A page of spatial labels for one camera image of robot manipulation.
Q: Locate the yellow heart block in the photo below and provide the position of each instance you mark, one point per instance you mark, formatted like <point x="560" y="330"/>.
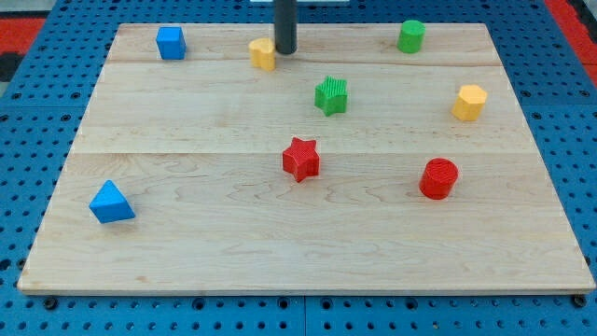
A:
<point x="262" y="53"/>

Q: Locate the blue cube block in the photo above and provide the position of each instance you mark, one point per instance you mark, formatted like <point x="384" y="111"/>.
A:
<point x="171" y="43"/>

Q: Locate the blue triangle block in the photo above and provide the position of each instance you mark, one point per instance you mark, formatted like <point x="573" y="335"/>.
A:
<point x="110" y="205"/>

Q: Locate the red star block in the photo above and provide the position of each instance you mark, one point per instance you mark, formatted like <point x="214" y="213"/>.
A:
<point x="301" y="159"/>

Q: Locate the green star block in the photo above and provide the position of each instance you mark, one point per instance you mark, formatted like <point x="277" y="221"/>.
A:
<point x="331" y="96"/>

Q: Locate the light wooden board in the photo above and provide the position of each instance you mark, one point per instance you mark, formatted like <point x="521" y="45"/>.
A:
<point x="195" y="146"/>

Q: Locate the red cylinder block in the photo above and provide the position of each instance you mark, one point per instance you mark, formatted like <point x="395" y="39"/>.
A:
<point x="438" y="178"/>

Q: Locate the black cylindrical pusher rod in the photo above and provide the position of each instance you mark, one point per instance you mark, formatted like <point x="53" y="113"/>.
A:
<point x="285" y="23"/>

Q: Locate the green cylinder block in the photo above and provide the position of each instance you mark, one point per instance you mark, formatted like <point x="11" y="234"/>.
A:
<point x="411" y="35"/>

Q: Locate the yellow hexagon block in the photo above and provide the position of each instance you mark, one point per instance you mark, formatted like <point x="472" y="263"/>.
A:
<point x="469" y="102"/>

